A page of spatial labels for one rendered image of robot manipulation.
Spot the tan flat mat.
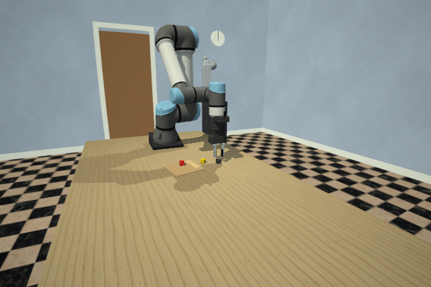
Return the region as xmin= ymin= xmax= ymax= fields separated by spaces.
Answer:
xmin=163 ymin=160 xmax=205 ymax=177

